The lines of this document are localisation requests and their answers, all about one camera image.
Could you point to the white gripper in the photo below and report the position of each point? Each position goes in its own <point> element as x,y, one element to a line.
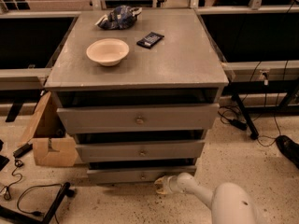
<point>171,184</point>

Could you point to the grey bottom drawer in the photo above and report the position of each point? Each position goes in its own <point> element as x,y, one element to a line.
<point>137,171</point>

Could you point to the grey drawer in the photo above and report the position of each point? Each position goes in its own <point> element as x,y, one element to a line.
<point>140,151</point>
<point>137,118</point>
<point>137,171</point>

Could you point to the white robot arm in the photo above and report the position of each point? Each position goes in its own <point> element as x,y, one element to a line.
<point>228,203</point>

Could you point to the grey middle drawer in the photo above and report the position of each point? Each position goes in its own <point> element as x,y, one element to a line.
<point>140,151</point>

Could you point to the grey drawer cabinet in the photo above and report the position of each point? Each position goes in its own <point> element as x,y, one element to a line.
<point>181,69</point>

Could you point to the grey top drawer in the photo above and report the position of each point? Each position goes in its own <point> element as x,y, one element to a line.
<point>137,118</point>

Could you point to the black table leg right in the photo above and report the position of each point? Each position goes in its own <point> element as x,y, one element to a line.
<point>254,133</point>

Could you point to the cardboard box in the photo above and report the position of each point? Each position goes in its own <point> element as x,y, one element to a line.
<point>52,146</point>

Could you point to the black shoe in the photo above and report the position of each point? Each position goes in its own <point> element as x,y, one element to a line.
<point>289,149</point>

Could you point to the white bowl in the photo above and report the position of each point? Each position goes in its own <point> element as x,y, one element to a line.
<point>107,52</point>

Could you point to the black stand leg left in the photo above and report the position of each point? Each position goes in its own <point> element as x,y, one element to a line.
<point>18,218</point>

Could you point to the blue crumpled chip bag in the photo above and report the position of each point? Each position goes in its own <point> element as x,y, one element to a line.
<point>120,18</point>

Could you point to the black power adapter with cable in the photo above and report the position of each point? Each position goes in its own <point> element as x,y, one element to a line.
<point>231,115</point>

